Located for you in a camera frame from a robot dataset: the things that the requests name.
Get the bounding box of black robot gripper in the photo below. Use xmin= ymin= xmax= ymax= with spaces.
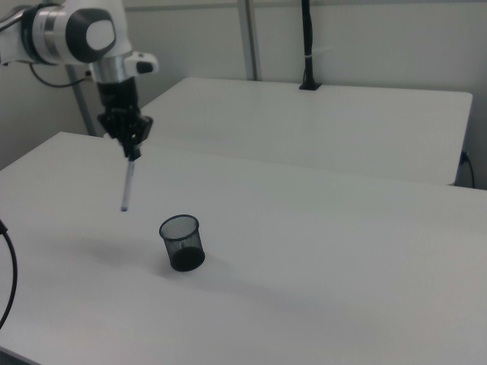
xmin=96 ymin=77 xmax=155 ymax=159

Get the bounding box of blue capped white marker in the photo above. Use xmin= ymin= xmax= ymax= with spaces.
xmin=119 ymin=151 xmax=137 ymax=213

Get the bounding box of black mesh pen cup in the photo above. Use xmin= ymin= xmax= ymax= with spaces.
xmin=158 ymin=214 xmax=207 ymax=273

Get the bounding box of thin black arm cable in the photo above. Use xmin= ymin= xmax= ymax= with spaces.
xmin=29 ymin=62 xmax=93 ymax=89

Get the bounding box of grey partition post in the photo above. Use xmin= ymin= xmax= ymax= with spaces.
xmin=238 ymin=0 xmax=264 ymax=81

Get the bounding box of thick black cable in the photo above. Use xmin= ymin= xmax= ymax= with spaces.
xmin=0 ymin=217 xmax=19 ymax=332

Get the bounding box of black camera stand pole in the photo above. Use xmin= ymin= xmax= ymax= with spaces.
xmin=298 ymin=0 xmax=323 ymax=91

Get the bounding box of black table leg cable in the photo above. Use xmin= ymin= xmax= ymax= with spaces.
xmin=461 ymin=151 xmax=477 ymax=189

